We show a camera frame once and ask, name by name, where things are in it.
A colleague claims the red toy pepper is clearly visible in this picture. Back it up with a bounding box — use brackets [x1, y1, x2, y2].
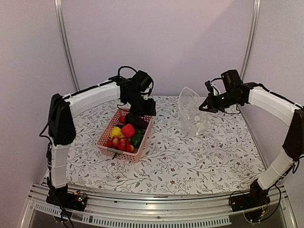
[121, 123, 136, 138]

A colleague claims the floral patterned table mat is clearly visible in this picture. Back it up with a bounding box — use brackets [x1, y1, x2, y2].
[66, 96, 265, 195]

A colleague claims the right aluminium frame post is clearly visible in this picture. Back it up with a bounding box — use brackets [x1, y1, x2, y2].
[240, 0, 261, 80]

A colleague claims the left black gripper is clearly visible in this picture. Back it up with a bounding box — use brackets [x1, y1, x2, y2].
[125, 92, 156, 116]

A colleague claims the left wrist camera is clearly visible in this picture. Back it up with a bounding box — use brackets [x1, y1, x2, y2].
[131, 70, 154, 99]

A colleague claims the green toy pepper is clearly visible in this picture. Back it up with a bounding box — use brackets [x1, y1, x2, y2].
[131, 133, 143, 149]

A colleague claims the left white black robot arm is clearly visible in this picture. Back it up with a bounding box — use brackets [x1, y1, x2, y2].
[39, 76, 156, 206]

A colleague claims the aluminium frame post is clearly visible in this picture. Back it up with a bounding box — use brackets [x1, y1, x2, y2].
[54, 0, 80, 92]
[240, 0, 261, 80]

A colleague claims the clear zip top bag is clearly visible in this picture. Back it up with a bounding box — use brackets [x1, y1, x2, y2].
[178, 87, 211, 137]

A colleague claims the purple toy eggplant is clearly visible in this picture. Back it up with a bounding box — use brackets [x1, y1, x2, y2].
[124, 113, 148, 130]

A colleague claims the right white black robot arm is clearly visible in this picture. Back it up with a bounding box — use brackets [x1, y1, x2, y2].
[199, 81, 304, 207]

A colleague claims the green toy cucumber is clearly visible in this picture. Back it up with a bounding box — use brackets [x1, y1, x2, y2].
[135, 129, 146, 135]

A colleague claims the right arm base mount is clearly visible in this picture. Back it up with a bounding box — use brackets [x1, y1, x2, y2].
[228, 190, 270, 223]

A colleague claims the front aluminium rail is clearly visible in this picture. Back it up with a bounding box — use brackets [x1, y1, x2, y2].
[18, 183, 299, 228]

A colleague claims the left aluminium frame post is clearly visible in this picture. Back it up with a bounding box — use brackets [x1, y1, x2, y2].
[54, 0, 80, 92]

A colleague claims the pink plastic basket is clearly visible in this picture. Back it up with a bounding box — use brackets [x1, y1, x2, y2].
[96, 110, 152, 162]

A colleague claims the yellow toy pepper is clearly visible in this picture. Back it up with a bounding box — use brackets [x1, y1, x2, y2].
[110, 126, 125, 139]

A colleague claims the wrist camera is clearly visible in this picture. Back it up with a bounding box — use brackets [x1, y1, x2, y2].
[131, 70, 154, 99]
[205, 69, 243, 95]

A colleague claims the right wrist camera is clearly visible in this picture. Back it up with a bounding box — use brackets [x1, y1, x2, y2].
[205, 69, 243, 95]

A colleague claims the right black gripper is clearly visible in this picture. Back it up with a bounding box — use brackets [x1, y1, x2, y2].
[199, 90, 242, 113]

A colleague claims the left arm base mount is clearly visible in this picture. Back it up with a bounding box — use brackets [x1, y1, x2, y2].
[46, 185, 87, 211]

